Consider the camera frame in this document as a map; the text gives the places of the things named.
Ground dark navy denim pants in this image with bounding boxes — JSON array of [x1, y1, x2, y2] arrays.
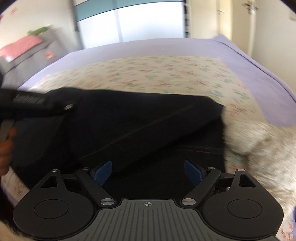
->
[[11, 88, 225, 199]]

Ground person's left hand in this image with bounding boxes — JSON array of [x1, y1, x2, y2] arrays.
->
[[0, 126, 17, 176]]

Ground pink pillow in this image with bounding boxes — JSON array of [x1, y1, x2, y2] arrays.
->
[[1, 35, 43, 62]]

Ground white fluffy blanket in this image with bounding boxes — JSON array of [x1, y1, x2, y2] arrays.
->
[[224, 119, 295, 213]]

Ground grey tufted headboard cushion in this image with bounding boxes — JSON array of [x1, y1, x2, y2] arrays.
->
[[1, 30, 68, 89]]

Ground green plush toy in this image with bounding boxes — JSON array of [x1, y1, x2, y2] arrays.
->
[[27, 25, 50, 36]]

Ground floral cream bed cloth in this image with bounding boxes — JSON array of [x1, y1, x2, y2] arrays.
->
[[32, 56, 265, 123]]

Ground lavender bed sheet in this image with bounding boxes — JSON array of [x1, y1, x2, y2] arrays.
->
[[18, 33, 296, 128]]

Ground white and blue wardrobe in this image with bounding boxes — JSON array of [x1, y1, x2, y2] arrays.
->
[[73, 1, 189, 49]]

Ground white room door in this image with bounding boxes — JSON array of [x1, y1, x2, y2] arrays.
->
[[232, 0, 256, 57]]

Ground black door handle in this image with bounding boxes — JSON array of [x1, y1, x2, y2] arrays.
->
[[242, 1, 258, 15]]

